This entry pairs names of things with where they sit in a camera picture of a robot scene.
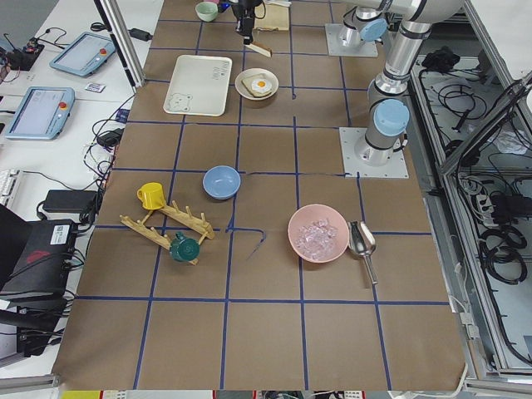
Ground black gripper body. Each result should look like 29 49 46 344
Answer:
230 0 263 32

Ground bread slice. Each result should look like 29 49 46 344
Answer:
245 42 273 57
242 74 273 98

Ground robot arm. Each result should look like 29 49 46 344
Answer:
344 1 464 167
228 1 389 45

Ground cream round plate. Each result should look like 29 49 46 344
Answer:
235 67 279 101

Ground bread slice on plate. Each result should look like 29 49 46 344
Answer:
242 74 273 98

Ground wooden cutting board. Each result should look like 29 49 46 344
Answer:
254 1 291 31

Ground green bowl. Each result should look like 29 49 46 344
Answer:
195 1 219 22

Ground fried egg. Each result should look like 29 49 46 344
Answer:
251 78 273 96

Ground cream bear tray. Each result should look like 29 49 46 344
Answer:
163 55 232 117

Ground blue bowl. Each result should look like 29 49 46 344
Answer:
203 165 241 200

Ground upper teach pendant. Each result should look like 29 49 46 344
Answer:
49 32 116 77

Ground teach pendant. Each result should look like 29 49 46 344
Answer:
49 32 116 77
5 86 76 140

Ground yellow cup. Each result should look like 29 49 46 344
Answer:
136 182 166 210

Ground pink bowl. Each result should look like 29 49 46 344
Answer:
288 204 349 263

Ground ice cubes pile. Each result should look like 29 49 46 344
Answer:
295 219 338 260

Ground lower teach pendant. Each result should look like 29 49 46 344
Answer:
5 86 76 140

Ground wooden cup rack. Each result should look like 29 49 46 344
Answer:
119 199 217 266

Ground dark green cup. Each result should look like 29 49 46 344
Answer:
169 231 200 262

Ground metal scoop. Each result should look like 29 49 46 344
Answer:
348 221 378 285

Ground black power adapter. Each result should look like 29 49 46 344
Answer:
42 190 96 214

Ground black computer box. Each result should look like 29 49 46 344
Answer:
1 205 78 332

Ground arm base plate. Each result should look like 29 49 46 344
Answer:
339 127 409 179
325 23 378 57

